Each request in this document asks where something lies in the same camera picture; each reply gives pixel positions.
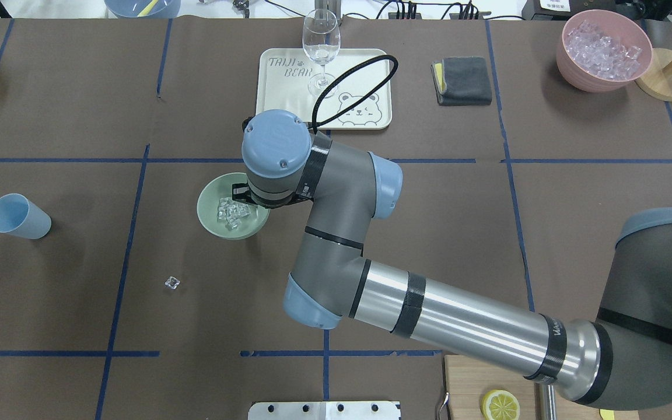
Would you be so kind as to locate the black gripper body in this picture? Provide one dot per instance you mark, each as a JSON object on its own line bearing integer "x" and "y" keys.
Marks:
{"x": 239, "y": 191}

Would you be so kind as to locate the green ceramic bowl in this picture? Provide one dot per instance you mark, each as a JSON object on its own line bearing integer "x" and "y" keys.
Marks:
{"x": 225, "y": 217}

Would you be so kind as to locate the light blue plastic cup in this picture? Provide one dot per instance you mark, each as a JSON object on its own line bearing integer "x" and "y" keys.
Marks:
{"x": 21, "y": 217}

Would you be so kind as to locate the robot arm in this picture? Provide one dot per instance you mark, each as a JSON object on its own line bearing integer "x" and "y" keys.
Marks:
{"x": 621, "y": 361}

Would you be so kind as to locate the stray ice cube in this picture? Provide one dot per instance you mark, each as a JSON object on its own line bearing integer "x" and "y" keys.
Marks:
{"x": 172, "y": 283}

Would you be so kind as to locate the blue bowl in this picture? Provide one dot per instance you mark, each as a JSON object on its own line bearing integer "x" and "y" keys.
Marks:
{"x": 130, "y": 9}

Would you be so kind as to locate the white bear tray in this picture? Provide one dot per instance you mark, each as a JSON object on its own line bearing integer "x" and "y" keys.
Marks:
{"x": 283, "y": 83}

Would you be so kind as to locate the clear wine glass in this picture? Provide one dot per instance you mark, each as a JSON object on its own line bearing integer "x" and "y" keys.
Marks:
{"x": 321, "y": 41}

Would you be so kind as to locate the grey folded cloth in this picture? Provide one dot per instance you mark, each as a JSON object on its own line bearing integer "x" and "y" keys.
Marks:
{"x": 462, "y": 81}

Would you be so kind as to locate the yellow plastic fork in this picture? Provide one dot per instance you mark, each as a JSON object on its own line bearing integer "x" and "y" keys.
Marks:
{"x": 147, "y": 9}

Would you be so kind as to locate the wooden cutting board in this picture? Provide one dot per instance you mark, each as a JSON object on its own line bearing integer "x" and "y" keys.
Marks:
{"x": 468, "y": 380}

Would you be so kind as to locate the half lemon slice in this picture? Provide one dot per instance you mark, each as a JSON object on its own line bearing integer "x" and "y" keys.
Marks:
{"x": 500, "y": 404}

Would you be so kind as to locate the steel muddler black cap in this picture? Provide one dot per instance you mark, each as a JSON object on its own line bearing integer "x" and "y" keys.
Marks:
{"x": 546, "y": 402}

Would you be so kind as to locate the yellow plastic knife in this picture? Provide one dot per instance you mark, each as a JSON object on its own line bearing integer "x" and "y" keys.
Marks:
{"x": 607, "y": 414}

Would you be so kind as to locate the aluminium frame post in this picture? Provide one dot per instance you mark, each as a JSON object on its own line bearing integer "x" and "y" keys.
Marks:
{"x": 334, "y": 6}

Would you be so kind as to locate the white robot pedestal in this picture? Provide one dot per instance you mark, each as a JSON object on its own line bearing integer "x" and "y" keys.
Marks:
{"x": 326, "y": 410}

